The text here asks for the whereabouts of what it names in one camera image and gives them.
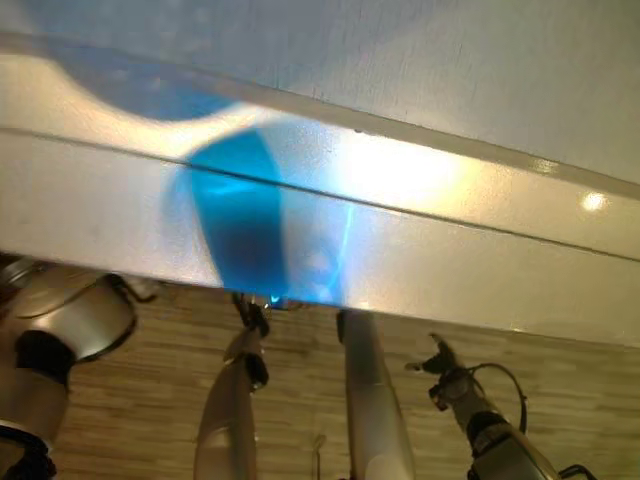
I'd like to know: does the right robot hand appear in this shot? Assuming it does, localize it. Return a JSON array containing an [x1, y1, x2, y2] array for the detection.
[[403, 331, 470, 387]]

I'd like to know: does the silver right robot leg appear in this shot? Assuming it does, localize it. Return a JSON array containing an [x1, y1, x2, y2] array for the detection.
[[335, 308, 419, 480]]

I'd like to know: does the silver robot leg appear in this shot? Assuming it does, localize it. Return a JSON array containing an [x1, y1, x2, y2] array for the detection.
[[193, 291, 272, 480], [335, 308, 419, 480]]

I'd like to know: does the silver left robot leg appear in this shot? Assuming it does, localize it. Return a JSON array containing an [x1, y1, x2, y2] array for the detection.
[[193, 291, 272, 480]]

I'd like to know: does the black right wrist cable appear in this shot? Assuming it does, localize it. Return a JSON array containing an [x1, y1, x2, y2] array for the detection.
[[467, 362, 530, 437]]

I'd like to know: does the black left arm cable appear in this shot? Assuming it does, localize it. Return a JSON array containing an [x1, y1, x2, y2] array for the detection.
[[47, 273, 162, 307]]

